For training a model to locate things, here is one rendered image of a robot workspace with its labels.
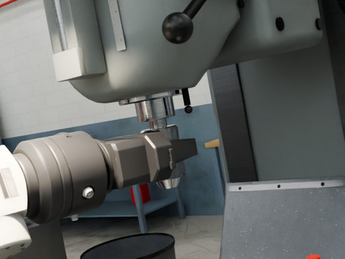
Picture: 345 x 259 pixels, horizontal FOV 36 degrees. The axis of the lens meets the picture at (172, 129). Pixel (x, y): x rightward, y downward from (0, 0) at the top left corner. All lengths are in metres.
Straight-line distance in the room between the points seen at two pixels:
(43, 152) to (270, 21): 0.33
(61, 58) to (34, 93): 7.02
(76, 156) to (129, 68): 0.11
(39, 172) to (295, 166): 0.57
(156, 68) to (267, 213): 0.50
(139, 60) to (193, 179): 5.39
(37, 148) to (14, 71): 7.35
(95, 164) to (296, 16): 0.36
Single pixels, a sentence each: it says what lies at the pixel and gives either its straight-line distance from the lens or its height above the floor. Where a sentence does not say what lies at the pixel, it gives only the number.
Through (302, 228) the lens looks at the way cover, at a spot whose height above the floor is 1.04.
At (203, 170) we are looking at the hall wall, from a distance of 5.84.
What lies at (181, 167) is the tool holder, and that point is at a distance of 0.66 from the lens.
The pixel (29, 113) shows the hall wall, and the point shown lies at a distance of 7.74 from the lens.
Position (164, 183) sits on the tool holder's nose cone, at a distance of 0.66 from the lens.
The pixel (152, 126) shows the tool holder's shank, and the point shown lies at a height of 1.27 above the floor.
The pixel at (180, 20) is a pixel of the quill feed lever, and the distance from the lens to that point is 0.50.
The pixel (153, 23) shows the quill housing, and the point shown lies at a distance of 0.56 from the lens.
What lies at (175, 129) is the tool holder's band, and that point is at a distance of 0.65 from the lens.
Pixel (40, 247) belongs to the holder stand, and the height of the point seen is 1.11.
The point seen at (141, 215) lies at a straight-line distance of 5.46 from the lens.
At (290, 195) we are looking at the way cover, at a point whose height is 1.09.
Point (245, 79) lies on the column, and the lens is 1.02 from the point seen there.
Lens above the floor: 1.30
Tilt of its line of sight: 3 degrees down
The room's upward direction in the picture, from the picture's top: 10 degrees counter-clockwise
